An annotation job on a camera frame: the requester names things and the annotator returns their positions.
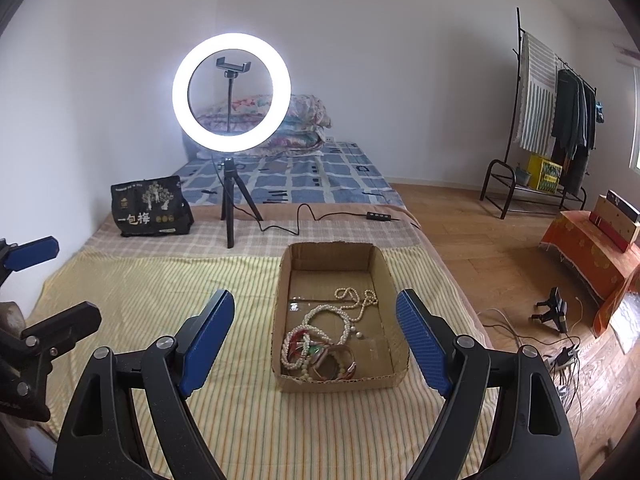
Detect yellow crate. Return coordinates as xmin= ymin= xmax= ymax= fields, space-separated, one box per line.
xmin=527 ymin=154 xmax=563 ymax=193

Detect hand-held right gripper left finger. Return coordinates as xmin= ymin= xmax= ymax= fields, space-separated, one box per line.
xmin=57 ymin=289 xmax=236 ymax=480

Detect orange cloth covered table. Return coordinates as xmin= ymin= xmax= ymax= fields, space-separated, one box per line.
xmin=540 ymin=210 xmax=640 ymax=338

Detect cardboard box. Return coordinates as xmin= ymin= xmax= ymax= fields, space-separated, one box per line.
xmin=270 ymin=241 xmax=412 ymax=392

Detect floral pillow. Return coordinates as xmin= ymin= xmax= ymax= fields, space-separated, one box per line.
xmin=252 ymin=129 xmax=327 ymax=157

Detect power adapter with cables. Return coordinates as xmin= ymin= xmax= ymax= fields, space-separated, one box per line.
xmin=477 ymin=297 xmax=588 ymax=413

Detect white ring light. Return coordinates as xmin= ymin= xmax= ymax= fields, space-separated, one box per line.
xmin=172 ymin=32 xmax=292 ymax=155

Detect thin pearl necklace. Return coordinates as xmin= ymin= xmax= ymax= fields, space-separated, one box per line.
xmin=301 ymin=287 xmax=379 ymax=346

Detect black phone holder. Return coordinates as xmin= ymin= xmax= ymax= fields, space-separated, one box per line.
xmin=215 ymin=56 xmax=251 ymax=133

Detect dark hanging clothes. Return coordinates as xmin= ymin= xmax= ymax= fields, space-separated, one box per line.
xmin=550 ymin=67 xmax=601 ymax=196

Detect black power cable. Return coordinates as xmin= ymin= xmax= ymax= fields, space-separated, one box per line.
xmin=202 ymin=152 xmax=421 ymax=237

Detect striped hanging towel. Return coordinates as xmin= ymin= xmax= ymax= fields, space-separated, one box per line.
xmin=515 ymin=30 xmax=560 ymax=153

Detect black snack bag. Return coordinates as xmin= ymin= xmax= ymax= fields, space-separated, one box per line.
xmin=111 ymin=176 xmax=195 ymax=239

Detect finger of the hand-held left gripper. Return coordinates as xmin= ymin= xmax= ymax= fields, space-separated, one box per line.
xmin=0 ymin=236 xmax=60 ymax=286
xmin=0 ymin=301 xmax=103 ymax=396

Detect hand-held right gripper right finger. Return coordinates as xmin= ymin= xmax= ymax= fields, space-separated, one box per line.
xmin=395 ymin=288 xmax=581 ymax=480

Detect yellow striped bed cloth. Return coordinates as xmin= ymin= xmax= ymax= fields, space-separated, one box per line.
xmin=25 ymin=245 xmax=501 ymax=480

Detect twisted pearl necklace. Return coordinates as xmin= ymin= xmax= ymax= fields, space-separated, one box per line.
xmin=281 ymin=327 xmax=326 ymax=376

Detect small black folded tripod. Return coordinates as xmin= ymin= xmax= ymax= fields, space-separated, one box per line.
xmin=530 ymin=287 xmax=571 ymax=335

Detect black clothes rack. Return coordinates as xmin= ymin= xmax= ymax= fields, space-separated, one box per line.
xmin=480 ymin=7 xmax=601 ymax=220

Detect floral quilt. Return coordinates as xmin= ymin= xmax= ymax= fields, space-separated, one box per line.
xmin=192 ymin=94 xmax=332 ymax=161

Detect cream and red gift box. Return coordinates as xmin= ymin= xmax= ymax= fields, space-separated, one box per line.
xmin=589 ymin=190 xmax=640 ymax=253

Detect green jade pendant red cord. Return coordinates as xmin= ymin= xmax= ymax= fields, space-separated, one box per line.
xmin=287 ymin=326 xmax=335 ymax=358

